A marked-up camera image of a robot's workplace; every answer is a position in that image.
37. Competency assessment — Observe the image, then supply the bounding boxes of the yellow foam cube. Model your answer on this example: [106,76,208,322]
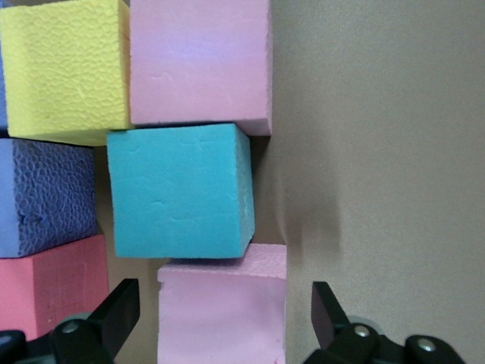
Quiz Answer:
[0,0,134,148]

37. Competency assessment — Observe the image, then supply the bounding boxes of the brown table cover sheet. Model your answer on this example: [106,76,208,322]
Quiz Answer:
[92,0,485,364]

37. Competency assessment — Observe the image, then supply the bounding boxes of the pink foam cube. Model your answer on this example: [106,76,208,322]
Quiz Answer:
[128,0,274,137]
[156,242,288,364]

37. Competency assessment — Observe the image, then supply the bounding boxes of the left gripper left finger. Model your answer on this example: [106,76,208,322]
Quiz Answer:
[26,278,141,364]

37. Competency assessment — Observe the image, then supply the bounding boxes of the blue foam cube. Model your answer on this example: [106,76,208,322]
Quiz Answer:
[105,123,256,260]

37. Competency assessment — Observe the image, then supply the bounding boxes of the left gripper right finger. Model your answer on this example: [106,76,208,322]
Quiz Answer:
[305,281,467,364]

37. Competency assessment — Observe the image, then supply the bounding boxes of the red foam cube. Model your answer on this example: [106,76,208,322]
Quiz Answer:
[0,234,110,342]

